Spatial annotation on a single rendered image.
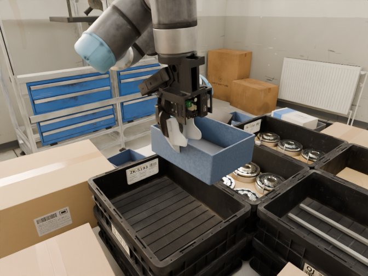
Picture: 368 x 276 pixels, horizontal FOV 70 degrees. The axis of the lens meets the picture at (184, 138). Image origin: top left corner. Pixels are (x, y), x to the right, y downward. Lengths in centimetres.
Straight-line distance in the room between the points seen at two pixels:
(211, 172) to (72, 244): 42
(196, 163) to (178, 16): 28
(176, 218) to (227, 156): 34
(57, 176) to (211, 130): 54
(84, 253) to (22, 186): 34
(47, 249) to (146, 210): 28
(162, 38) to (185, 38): 4
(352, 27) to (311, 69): 65
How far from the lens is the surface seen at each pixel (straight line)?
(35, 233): 96
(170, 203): 87
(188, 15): 45
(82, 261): 72
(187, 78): 45
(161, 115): 50
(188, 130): 55
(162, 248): 75
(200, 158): 53
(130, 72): 277
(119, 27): 52
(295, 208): 92
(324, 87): 407
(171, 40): 44
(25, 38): 328
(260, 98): 394
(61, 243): 78
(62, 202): 92
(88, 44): 52
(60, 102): 254
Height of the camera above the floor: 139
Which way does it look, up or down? 26 degrees down
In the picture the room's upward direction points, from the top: straight up
